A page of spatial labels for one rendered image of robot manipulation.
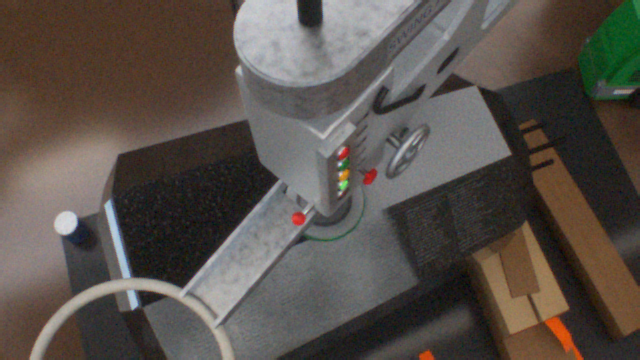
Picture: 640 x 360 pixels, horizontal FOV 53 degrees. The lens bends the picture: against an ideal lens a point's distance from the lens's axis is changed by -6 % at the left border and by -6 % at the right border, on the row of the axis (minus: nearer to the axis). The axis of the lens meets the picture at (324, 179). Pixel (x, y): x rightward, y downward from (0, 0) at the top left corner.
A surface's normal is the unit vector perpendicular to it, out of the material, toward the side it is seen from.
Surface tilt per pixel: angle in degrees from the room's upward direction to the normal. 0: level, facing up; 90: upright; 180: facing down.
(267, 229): 8
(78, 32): 0
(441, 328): 0
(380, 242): 45
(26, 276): 0
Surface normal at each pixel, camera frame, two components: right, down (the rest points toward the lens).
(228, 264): -0.12, -0.27
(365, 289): 0.26, 0.33
